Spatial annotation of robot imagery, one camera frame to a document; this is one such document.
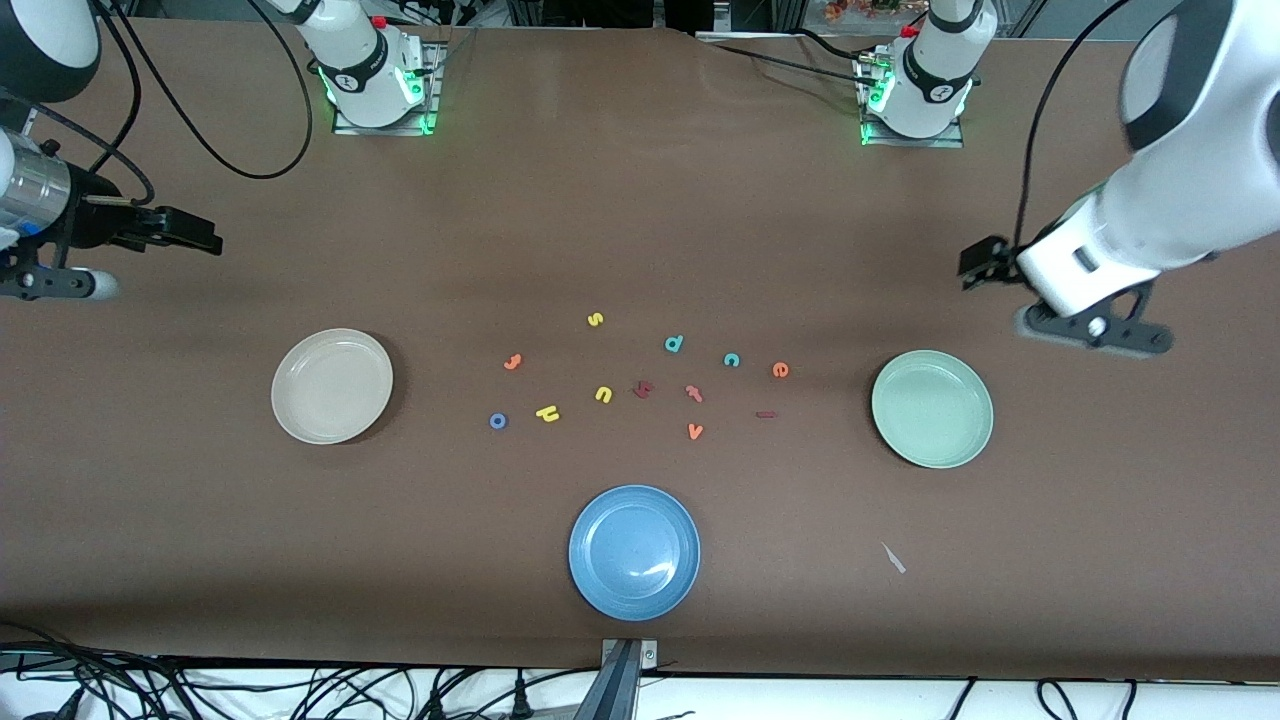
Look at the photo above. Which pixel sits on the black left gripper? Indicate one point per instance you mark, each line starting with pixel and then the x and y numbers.
pixel 987 260

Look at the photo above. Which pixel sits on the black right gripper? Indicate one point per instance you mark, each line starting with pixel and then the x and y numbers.
pixel 97 222

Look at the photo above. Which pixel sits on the yellow foam letter h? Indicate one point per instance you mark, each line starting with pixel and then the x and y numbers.
pixel 547 415

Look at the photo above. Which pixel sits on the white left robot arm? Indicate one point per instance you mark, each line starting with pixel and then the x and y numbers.
pixel 1180 200

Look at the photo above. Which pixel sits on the light green plate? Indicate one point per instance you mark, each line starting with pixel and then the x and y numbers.
pixel 950 445

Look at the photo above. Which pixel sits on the beige brown plate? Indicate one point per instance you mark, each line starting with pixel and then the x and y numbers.
pixel 330 390

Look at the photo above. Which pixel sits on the orange brown flower bunch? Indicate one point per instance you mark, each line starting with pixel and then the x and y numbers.
pixel 850 10

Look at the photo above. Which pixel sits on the small white paper scrap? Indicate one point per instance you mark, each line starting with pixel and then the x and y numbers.
pixel 893 558

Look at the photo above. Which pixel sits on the brown table cover mat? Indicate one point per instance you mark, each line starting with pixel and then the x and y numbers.
pixel 640 200

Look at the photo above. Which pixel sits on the blue plate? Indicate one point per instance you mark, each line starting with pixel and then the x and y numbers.
pixel 635 555

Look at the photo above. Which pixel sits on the black power plug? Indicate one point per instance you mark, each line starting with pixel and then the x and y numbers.
pixel 521 700
pixel 436 706

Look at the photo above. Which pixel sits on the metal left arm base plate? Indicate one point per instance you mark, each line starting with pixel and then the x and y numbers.
pixel 910 143

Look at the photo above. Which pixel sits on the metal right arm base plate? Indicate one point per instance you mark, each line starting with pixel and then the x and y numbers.
pixel 380 130

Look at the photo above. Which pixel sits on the grey metal camera mount bracket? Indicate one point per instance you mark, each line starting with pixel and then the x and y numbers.
pixel 622 660

